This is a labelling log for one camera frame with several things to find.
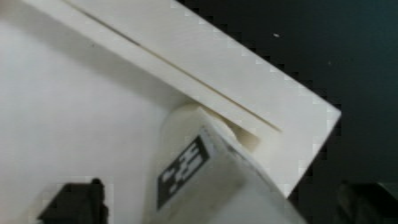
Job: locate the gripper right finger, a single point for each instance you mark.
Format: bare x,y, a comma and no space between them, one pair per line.
367,203

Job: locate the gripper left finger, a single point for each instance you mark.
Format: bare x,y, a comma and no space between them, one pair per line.
77,206

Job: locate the white square tabletop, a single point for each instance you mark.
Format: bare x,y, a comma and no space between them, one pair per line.
108,62

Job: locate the white leg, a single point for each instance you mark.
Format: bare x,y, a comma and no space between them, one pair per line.
209,186

